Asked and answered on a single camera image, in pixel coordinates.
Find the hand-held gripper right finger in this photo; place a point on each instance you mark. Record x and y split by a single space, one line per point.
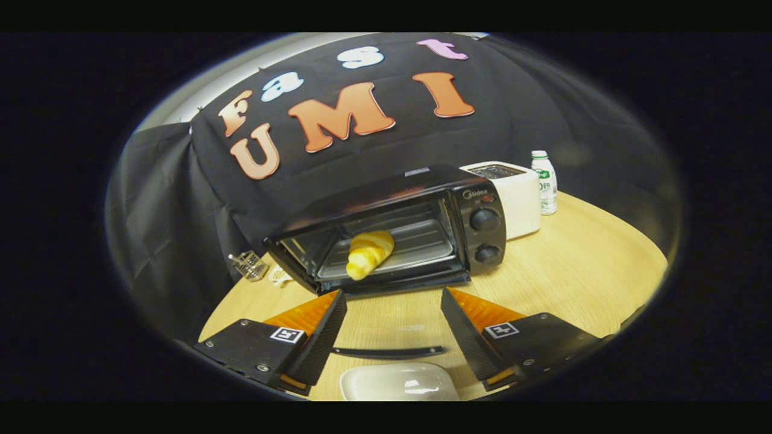
467 340

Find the yellow croissant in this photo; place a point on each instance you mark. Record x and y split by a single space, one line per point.
368 253

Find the white drink bottle green label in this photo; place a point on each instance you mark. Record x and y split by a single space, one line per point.
546 187

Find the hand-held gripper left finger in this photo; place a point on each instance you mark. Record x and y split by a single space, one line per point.
325 340

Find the white bread toaster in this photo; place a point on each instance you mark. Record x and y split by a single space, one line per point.
522 205

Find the black toaster oven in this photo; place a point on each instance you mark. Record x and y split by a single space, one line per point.
482 229

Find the white rectangular plate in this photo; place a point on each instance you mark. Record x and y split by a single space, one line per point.
392 383

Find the small white dish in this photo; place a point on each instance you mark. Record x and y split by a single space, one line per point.
280 277

